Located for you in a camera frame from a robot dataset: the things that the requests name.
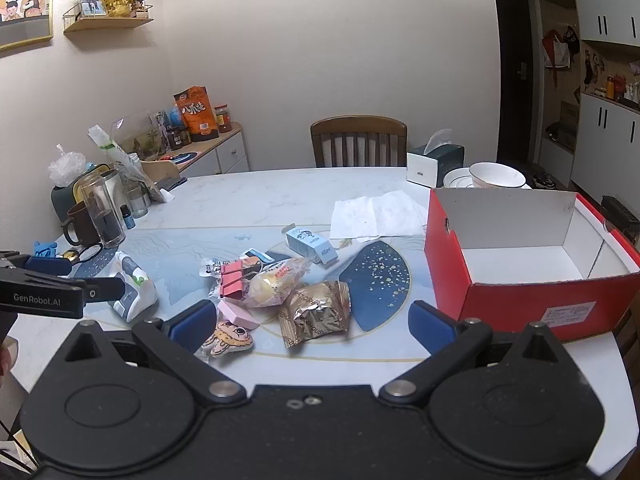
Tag blue striped card packet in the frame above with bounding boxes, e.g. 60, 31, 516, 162
240, 248, 277, 267

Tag black shoe rack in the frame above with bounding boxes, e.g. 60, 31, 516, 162
600, 195, 640, 243

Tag white marble desktop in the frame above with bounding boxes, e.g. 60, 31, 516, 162
9, 165, 632, 478

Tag white grey pouch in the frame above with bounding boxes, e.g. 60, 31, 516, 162
107, 251, 159, 323

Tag crumpled clear plastic bag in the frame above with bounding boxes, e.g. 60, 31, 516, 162
48, 144, 89, 189

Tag wooden slat-back chair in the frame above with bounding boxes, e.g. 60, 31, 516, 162
310, 116, 408, 169

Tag small blue white carton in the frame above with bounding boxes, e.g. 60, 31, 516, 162
284, 227, 339, 265

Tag orange snack bag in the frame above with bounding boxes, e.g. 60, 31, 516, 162
173, 85, 220, 143

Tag stack of white plates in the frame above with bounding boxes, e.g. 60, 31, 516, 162
442, 167, 532, 191

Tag clear bread packet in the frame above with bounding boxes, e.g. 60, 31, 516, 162
247, 257, 313, 309

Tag pink eraser block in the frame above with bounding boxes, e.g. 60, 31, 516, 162
217, 300, 262, 331

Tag white upper cabinet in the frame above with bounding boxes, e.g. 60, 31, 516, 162
534, 0, 640, 49

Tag white gold-rimmed bowl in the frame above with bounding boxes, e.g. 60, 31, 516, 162
468, 162, 527, 190

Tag wall poster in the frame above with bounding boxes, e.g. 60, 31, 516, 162
0, 0, 55, 52

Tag pink binder clip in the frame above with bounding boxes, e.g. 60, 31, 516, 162
218, 258, 258, 301

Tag red cardboard box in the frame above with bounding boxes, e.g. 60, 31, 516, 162
424, 187, 640, 343

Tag red white hanging bag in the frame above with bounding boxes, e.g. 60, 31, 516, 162
542, 25, 581, 69

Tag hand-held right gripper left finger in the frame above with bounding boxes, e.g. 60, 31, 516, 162
52, 300, 246, 403

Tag white lower cabinet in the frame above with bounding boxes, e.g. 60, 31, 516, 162
570, 92, 640, 207

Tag cartoon face snack packet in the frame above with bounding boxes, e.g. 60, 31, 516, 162
202, 320, 254, 358

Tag white paper napkin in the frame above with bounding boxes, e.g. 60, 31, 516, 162
330, 190, 429, 240

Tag green white tissue box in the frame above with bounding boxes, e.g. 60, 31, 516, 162
406, 129, 466, 189

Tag white side cabinet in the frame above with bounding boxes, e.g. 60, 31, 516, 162
139, 121, 251, 179

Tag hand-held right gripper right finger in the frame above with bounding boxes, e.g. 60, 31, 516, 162
380, 301, 581, 403

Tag black handled scissors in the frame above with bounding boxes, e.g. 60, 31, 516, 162
62, 242, 104, 267

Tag dark wooden door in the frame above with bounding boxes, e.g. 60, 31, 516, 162
490, 0, 535, 163

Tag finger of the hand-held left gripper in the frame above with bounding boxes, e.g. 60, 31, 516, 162
81, 277, 126, 306
22, 254, 77, 277

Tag brown mug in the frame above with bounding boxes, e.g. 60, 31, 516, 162
61, 201, 102, 247

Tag wooden wall shelf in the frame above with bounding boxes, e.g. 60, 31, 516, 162
63, 2, 155, 35

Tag tall glass jar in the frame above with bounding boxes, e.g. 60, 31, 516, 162
77, 169, 126, 250

